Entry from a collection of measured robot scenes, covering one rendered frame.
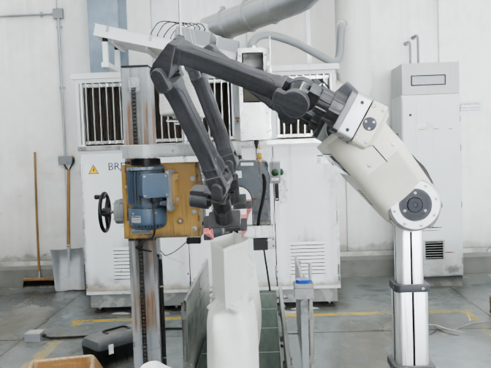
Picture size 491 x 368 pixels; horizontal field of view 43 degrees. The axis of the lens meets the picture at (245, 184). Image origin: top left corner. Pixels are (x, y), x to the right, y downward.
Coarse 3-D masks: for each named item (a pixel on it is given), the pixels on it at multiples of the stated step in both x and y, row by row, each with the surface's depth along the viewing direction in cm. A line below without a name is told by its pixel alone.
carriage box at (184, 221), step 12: (120, 168) 264; (168, 168) 260; (180, 168) 260; (192, 168) 260; (180, 180) 260; (192, 180) 260; (204, 180) 281; (180, 192) 261; (180, 204) 261; (168, 216) 261; (180, 216) 261; (192, 216) 261; (168, 228) 262; (180, 228) 261; (192, 228) 261
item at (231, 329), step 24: (216, 240) 240; (240, 240) 246; (216, 264) 222; (240, 264) 223; (216, 288) 223; (240, 288) 223; (216, 312) 218; (240, 312) 218; (216, 336) 215; (240, 336) 215; (216, 360) 216; (240, 360) 215
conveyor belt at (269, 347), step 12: (264, 300) 414; (264, 312) 384; (276, 312) 383; (264, 324) 357; (276, 324) 356; (264, 336) 334; (276, 336) 333; (204, 348) 317; (264, 348) 313; (276, 348) 313; (204, 360) 299; (264, 360) 296; (276, 360) 295
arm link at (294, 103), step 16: (176, 48) 165; (192, 48) 166; (160, 64) 168; (176, 64) 168; (192, 64) 167; (208, 64) 166; (224, 64) 165; (240, 64) 166; (224, 80) 167; (240, 80) 166; (256, 80) 164; (272, 80) 164; (288, 80) 167; (304, 80) 165; (272, 96) 165; (288, 96) 161; (304, 96) 160; (288, 112) 164; (304, 112) 162
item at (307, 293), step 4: (296, 284) 248; (300, 284) 247; (304, 284) 247; (308, 284) 247; (312, 284) 247; (308, 288) 247; (312, 288) 247; (296, 292) 247; (300, 292) 247; (304, 292) 247; (308, 292) 247; (312, 292) 247; (296, 296) 247; (300, 296) 247; (304, 296) 247; (308, 296) 247; (312, 296) 247
